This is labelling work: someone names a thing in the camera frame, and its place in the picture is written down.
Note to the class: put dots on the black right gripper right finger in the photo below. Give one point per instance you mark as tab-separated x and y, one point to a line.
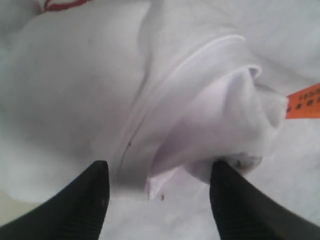
242	212

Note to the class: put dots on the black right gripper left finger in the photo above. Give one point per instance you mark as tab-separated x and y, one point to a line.
76	213

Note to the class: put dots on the white t-shirt with red lettering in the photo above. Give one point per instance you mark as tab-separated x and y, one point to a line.
159	89

